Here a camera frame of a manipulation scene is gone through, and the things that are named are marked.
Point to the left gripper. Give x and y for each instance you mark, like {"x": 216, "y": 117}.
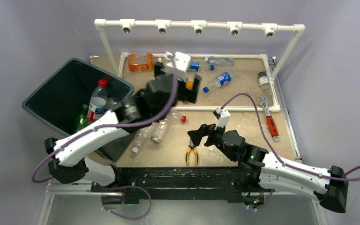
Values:
{"x": 187, "y": 94}

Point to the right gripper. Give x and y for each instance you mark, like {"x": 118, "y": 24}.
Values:
{"x": 205, "y": 130}

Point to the red label bottle red cap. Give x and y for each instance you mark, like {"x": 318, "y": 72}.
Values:
{"x": 175, "y": 117}

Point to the Pepsi bottle blue cap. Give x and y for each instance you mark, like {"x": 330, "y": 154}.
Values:
{"x": 221, "y": 80}

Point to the large crushed orange label bottle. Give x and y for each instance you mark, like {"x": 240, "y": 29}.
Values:
{"x": 141, "y": 62}

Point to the clear bottle silver cap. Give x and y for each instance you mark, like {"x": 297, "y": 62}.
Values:
{"x": 159, "y": 131}

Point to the red label water bottle front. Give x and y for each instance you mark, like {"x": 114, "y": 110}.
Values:
{"x": 98, "y": 101}

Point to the green plastic bottle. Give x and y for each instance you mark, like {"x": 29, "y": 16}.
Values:
{"x": 82, "y": 120}

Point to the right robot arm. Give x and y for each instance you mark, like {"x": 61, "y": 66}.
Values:
{"x": 264, "y": 170}

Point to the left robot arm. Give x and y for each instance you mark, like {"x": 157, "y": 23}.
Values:
{"x": 150, "y": 104}

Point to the dark green plastic bin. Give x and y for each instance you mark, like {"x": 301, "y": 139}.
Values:
{"x": 58, "y": 101}

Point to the small orange juice bottle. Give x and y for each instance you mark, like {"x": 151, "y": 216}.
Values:
{"x": 189, "y": 85}

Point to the blue label bottle back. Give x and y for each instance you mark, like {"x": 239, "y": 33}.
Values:
{"x": 197, "y": 66}

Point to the clear crushed bottle back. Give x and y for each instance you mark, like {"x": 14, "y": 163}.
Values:
{"x": 219, "y": 61}

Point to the clear bottle white cap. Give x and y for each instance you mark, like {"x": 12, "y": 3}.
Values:
{"x": 141, "y": 137}

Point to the small jar green lid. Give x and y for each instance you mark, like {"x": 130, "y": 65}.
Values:
{"x": 263, "y": 80}

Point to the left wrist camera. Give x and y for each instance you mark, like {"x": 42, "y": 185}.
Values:
{"x": 177, "y": 63}

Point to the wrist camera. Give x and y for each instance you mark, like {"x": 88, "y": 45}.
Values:
{"x": 223, "y": 117}
{"x": 177, "y": 63}

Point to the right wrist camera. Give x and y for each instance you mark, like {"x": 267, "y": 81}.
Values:
{"x": 223, "y": 117}

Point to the white PVC pipe frame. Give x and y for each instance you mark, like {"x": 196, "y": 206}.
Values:
{"x": 198, "y": 26}

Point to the red handled adjustable wrench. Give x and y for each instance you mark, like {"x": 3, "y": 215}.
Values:
{"x": 270, "y": 121}

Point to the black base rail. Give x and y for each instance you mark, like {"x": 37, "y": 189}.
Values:
{"x": 182, "y": 183}

